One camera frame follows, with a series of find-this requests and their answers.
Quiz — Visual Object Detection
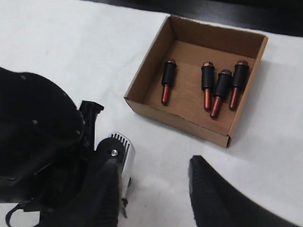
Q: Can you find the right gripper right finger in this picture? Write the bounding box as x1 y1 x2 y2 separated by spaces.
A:
188 155 303 227

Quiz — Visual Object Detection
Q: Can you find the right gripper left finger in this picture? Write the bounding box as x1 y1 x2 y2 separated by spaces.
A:
53 158 124 227

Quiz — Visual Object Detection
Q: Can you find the open brown cardboard box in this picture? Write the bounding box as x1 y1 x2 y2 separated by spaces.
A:
123 14 269 149

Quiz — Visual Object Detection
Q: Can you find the copper bolt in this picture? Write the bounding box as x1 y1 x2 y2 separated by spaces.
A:
160 59 177 105
209 69 232 119
203 61 214 111
228 60 248 110

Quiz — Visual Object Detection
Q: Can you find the black sleeve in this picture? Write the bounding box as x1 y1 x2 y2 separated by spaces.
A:
232 63 249 89
201 64 215 92
161 61 178 87
213 72 233 98

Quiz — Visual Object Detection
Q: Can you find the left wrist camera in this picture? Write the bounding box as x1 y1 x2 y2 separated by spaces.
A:
94 131 137 197

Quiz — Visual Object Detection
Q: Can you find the black cable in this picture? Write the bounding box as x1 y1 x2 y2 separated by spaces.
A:
6 201 28 227

